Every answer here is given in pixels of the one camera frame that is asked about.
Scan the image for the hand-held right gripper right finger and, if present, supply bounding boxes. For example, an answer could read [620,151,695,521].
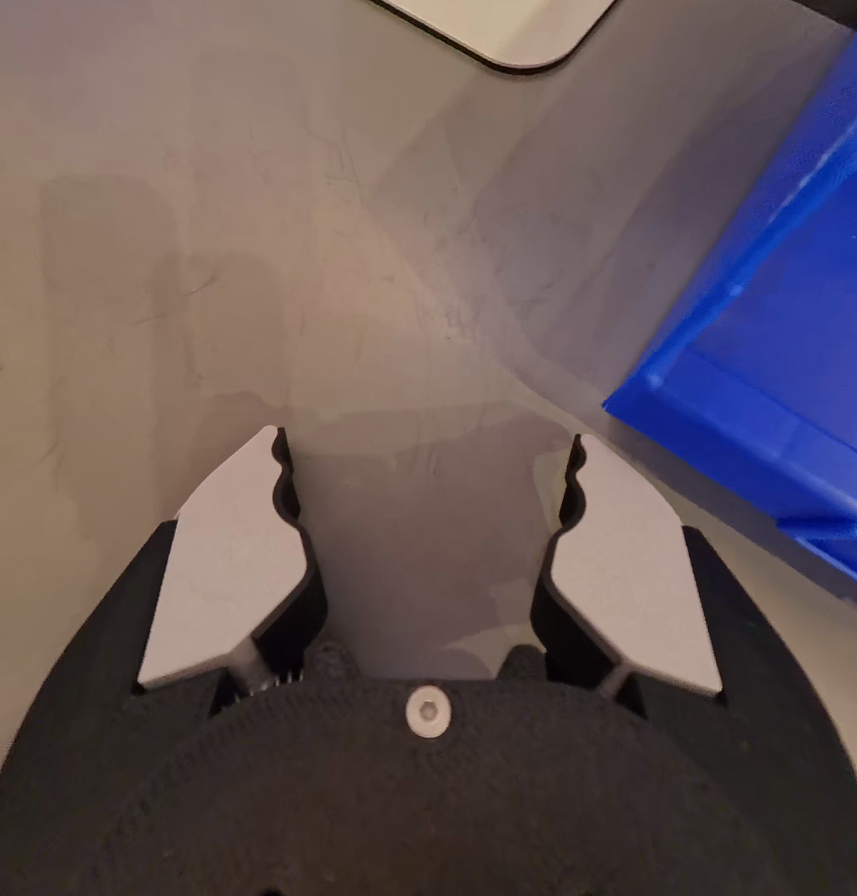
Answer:
[529,433,725,700]

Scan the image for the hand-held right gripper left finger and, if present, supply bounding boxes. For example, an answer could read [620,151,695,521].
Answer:
[134,424,330,693]

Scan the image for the blue plastic bin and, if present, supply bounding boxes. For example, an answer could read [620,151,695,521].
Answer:
[602,14,857,596]

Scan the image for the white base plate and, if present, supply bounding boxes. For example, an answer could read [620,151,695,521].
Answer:
[369,0,614,73]

